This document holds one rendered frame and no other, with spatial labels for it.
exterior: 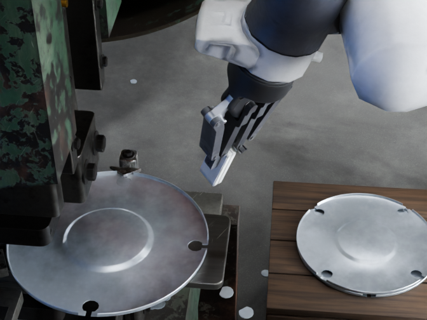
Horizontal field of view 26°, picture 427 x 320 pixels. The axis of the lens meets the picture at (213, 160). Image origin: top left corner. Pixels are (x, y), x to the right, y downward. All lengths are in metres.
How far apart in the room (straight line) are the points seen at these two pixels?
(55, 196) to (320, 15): 0.46
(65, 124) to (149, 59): 2.08
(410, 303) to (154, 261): 0.70
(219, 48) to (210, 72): 2.07
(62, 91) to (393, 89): 0.36
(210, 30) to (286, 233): 1.05
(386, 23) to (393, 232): 1.12
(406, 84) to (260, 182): 1.75
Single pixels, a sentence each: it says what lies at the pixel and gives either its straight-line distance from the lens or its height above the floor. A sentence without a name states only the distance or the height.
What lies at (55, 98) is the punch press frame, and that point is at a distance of 0.99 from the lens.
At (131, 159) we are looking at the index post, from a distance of 1.46.
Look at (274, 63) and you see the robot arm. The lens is 0.97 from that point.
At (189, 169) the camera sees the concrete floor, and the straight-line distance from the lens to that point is 2.66.
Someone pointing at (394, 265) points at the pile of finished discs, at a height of 0.36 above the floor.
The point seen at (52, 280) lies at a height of 0.78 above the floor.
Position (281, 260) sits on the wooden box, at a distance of 1.91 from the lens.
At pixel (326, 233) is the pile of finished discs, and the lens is 1.96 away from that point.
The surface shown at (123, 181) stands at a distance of 1.44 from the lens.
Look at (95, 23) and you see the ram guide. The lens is 1.22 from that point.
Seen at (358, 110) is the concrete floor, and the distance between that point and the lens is 2.91.
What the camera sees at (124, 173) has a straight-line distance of 1.45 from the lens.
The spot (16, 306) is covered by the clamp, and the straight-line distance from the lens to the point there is 1.32.
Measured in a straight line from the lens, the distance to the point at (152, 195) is 1.41.
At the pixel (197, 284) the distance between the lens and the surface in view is 1.29.
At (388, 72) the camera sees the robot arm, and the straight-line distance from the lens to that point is 0.89.
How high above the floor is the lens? 1.73
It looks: 40 degrees down
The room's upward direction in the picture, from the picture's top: straight up
